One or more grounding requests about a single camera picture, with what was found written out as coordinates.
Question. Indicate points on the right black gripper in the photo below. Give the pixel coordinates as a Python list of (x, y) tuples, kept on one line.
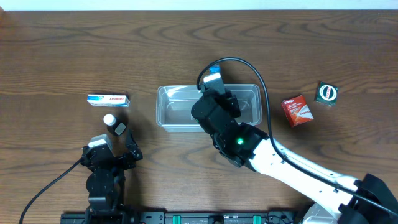
[(221, 98)]

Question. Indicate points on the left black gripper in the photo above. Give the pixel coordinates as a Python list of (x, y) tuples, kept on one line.
[(135, 154)]

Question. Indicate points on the long blue white box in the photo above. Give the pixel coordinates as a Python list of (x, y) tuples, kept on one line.
[(215, 69)]

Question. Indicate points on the red medicine box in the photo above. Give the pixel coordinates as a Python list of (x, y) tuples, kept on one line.
[(297, 111)]

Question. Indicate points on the green box round label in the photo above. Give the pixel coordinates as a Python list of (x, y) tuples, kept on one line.
[(326, 94)]

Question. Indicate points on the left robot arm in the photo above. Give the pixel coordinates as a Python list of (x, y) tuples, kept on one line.
[(105, 185)]

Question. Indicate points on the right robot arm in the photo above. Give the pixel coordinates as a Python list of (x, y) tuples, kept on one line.
[(344, 198)]

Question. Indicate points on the clear plastic container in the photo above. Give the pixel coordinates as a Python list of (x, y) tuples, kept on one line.
[(174, 103)]

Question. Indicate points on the brown bottle white cap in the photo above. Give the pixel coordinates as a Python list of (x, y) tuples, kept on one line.
[(114, 125)]

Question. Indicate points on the white blue Panadol box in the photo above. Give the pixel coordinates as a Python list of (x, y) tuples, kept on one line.
[(108, 100)]

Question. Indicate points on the black mounting rail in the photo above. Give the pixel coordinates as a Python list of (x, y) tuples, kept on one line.
[(182, 218)]

